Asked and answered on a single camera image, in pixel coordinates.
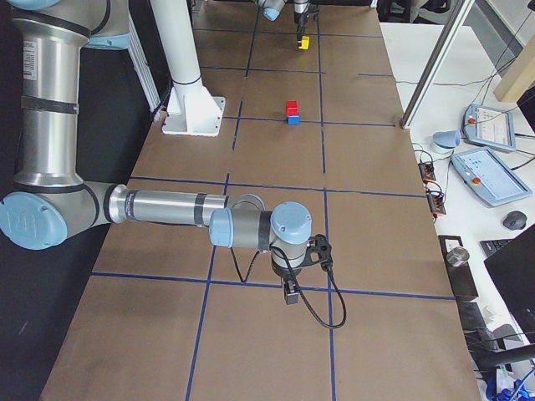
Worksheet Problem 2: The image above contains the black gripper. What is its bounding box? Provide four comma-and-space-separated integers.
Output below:
293, 12, 308, 47
272, 262, 301, 305

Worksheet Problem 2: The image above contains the yellow wooden block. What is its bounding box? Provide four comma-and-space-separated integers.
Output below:
298, 35, 310, 50

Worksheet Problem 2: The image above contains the red wooden block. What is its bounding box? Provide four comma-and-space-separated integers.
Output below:
285, 100, 299, 119

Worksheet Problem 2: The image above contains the blue wooden block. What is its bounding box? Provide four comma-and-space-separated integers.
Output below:
287, 115, 301, 125

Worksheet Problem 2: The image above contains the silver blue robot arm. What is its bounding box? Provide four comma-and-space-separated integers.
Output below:
254, 0, 313, 49
1, 3, 323, 321

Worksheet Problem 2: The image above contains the steel cup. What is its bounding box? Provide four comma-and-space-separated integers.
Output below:
446, 246, 470, 267

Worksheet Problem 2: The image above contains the black box under cup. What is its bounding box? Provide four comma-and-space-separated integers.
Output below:
438, 235, 478, 302

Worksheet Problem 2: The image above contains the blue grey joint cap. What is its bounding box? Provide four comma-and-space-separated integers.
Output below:
431, 129, 461, 154

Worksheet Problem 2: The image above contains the black keyboard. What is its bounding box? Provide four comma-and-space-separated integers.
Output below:
479, 239, 512, 257

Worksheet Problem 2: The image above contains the teach pendant far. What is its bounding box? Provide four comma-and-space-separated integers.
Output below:
461, 104, 517, 152

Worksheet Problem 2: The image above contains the teach pendant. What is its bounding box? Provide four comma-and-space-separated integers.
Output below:
461, 104, 517, 152
451, 147, 532, 206

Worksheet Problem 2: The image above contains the black monitor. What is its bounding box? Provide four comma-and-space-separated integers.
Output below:
484, 226, 535, 343

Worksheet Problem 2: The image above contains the teach pendant near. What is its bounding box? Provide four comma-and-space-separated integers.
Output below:
451, 147, 532, 206

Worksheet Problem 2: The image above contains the wooden board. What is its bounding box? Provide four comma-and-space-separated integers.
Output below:
494, 37, 535, 103

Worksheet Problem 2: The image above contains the black computer mouse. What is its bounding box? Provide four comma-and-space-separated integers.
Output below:
502, 211, 527, 231

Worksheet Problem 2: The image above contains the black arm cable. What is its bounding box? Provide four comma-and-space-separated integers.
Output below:
229, 241, 348, 330

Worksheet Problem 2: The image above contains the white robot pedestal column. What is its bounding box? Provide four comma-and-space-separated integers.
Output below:
150, 0, 201, 87

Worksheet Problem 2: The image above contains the white mounting base plate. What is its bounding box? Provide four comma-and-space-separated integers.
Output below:
162, 87, 226, 137

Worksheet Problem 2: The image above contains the aluminium frame post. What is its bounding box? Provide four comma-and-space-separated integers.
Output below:
400, 0, 475, 129

